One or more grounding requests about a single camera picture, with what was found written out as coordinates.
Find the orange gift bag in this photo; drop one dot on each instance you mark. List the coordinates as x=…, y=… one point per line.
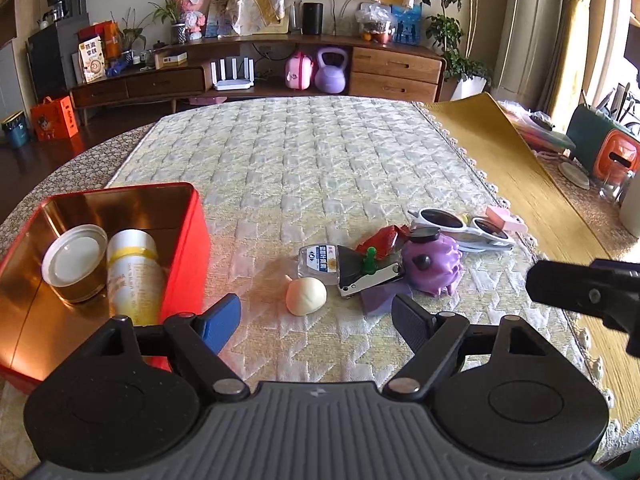
x=54, y=119

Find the quilted cream tablecloth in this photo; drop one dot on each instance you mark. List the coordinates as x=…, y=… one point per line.
x=310, y=170

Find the red sachet packet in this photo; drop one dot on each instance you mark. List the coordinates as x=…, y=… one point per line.
x=382, y=240

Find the cereal box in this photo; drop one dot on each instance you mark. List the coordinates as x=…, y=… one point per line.
x=93, y=61

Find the purple kettlebell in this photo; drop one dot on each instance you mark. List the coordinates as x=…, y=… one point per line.
x=330, y=75

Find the round white coaster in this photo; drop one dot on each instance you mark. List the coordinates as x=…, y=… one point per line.
x=574, y=176

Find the pink toy case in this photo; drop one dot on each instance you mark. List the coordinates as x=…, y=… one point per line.
x=299, y=72

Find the stack of coloured folders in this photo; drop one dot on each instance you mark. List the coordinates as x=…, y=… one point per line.
x=537, y=130

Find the small potted plant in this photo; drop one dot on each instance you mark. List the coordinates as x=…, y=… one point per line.
x=172, y=15

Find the white cup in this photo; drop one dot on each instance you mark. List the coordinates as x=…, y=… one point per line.
x=631, y=210

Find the green and orange tissue box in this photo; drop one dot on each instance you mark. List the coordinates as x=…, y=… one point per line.
x=607, y=145

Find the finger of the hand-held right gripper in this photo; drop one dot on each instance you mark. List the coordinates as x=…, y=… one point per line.
x=565, y=285

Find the white router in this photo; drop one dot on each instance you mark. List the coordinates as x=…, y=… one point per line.
x=231, y=77

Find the red tin box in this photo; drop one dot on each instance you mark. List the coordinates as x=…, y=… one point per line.
x=185, y=270

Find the clear drinking glass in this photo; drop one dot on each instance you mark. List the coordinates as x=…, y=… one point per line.
x=615, y=187

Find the purple toy monster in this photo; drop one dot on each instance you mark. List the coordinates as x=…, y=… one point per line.
x=432, y=265

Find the black coffee machine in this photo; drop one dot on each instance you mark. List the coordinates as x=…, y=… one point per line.
x=65, y=0

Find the white sunglasses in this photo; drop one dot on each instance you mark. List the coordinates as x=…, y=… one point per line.
x=440, y=220

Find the green plastic toy peg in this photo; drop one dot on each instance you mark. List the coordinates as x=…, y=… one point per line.
x=370, y=260

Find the pink tube with yellow end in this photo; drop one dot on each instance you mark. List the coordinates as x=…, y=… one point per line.
x=505, y=217

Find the tall leafy houseplant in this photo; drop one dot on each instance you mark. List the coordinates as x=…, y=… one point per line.
x=450, y=35

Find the pink plush doll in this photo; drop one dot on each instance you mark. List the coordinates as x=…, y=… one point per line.
x=192, y=7

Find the cream toy bun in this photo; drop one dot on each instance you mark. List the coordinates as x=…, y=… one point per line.
x=306, y=297

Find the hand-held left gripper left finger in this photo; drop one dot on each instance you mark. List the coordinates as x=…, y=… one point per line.
x=220, y=325

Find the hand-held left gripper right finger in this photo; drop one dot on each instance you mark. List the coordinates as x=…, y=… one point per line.
x=412, y=327

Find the white and yellow bottle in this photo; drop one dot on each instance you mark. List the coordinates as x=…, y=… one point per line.
x=132, y=265

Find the black cylinder speaker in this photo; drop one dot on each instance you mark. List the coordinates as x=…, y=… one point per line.
x=313, y=19

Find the small clear bottle blue label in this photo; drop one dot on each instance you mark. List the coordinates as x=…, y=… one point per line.
x=320, y=262

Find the black mini fridge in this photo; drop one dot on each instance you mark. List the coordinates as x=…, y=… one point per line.
x=50, y=60

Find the glass jar with white lid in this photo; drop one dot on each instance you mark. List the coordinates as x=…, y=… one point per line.
x=72, y=260

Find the wooden tv cabinet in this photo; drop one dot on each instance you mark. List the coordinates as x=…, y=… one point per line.
x=390, y=67

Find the clear plastic bag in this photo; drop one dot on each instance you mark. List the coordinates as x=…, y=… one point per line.
x=375, y=20

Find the teal bin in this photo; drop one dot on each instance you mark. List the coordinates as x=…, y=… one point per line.
x=15, y=130

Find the blue picture frame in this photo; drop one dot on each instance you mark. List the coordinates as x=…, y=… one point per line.
x=406, y=25

